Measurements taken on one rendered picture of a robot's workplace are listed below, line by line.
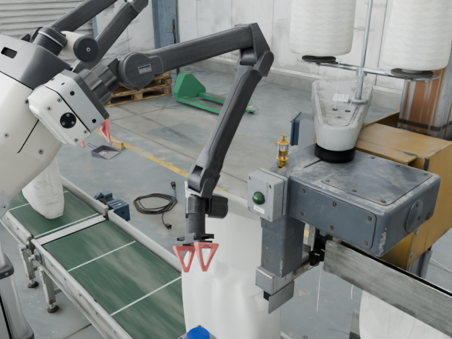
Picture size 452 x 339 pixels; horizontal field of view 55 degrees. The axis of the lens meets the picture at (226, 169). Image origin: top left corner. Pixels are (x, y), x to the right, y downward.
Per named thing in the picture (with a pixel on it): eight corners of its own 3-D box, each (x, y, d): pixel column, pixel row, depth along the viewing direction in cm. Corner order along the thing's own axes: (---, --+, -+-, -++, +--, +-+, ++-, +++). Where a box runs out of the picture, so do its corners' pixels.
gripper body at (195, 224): (196, 243, 126) (196, 218, 127) (214, 240, 117) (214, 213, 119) (175, 243, 122) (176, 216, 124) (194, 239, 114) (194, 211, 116)
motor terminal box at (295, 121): (287, 153, 141) (289, 119, 136) (294, 142, 150) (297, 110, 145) (313, 157, 138) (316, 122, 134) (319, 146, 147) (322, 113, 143)
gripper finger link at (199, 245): (205, 272, 120) (205, 237, 122) (220, 271, 114) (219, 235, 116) (183, 272, 116) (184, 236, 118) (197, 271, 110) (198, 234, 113)
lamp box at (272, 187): (246, 210, 97) (247, 173, 93) (260, 203, 100) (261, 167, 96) (272, 222, 92) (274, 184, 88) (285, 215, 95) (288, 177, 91)
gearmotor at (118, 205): (88, 211, 291) (85, 191, 285) (107, 204, 300) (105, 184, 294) (111, 228, 271) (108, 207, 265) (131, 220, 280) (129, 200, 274)
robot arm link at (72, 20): (120, -30, 159) (132, -34, 152) (140, 5, 167) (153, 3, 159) (19, 38, 145) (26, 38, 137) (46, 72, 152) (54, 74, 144)
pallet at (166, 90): (77, 97, 673) (76, 88, 667) (144, 85, 745) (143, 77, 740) (102, 107, 617) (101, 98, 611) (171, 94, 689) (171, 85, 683)
